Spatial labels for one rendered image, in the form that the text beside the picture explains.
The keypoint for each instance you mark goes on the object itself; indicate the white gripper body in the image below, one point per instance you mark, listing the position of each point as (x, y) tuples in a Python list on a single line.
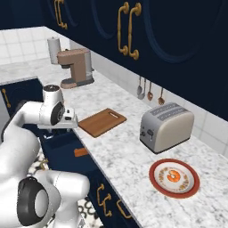
[(58, 125)]

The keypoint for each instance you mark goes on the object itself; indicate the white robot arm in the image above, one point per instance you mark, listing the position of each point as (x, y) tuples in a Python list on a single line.
[(17, 154)]

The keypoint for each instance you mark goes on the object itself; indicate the navy open drawer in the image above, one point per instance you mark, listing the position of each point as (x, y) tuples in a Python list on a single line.
[(63, 151)]

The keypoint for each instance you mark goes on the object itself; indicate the wooden cutting board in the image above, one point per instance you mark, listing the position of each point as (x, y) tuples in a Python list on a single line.
[(101, 122)]

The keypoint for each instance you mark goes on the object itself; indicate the red rimmed white plate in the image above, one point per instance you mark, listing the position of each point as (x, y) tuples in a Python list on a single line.
[(160, 184)]

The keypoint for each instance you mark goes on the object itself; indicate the orange piece of meat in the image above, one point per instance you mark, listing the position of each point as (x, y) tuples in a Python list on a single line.
[(173, 176)]

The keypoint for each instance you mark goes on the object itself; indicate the navy base cupboard door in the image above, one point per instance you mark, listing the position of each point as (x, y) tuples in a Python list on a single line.
[(124, 222), (93, 181), (114, 219), (25, 93)]

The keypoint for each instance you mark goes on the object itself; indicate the grey appliance front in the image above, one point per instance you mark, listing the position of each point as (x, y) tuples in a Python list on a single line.
[(2, 115)]

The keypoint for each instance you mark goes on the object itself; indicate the brown coffee machine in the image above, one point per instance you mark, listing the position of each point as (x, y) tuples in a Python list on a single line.
[(77, 66)]

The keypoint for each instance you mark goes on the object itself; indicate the white paper towel roll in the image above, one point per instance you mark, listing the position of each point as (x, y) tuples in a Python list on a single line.
[(53, 50)]

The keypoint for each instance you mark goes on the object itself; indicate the grey hanging spoon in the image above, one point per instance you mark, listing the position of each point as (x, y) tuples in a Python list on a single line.
[(139, 89)]

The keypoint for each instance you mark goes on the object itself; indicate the grey hanging spatula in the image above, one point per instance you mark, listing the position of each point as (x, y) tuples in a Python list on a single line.
[(143, 94)]

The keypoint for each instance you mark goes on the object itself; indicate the silver toaster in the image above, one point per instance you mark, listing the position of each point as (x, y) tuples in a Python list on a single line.
[(169, 127)]

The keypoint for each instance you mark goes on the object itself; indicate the navy wall cupboard door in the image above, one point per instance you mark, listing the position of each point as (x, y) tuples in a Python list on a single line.
[(104, 44), (184, 38), (77, 17), (49, 12)]

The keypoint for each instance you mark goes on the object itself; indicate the navy corner wall cupboard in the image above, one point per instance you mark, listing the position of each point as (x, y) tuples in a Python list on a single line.
[(17, 12)]

